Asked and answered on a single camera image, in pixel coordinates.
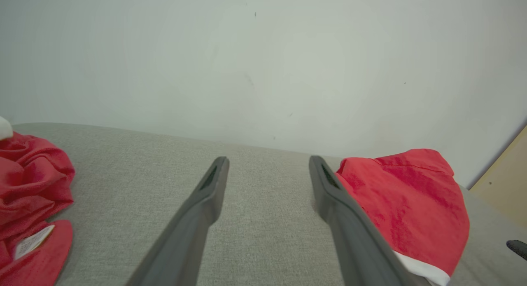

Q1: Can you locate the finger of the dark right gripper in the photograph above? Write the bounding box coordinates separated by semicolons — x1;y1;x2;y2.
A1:
506;239;527;260

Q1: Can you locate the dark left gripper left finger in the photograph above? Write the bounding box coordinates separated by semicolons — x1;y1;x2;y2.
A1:
126;156;230;286

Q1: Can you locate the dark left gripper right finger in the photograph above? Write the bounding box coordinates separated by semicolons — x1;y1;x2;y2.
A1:
309;155;433;286

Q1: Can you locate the red garment with white trim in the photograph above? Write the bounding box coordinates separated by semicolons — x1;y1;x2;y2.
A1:
336;149;470;286

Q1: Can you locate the red jersey with number print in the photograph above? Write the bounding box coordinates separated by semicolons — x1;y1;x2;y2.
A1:
0;116;76;286

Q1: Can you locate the beige wooden panel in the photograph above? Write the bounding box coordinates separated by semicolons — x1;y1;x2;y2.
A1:
469;125;527;230

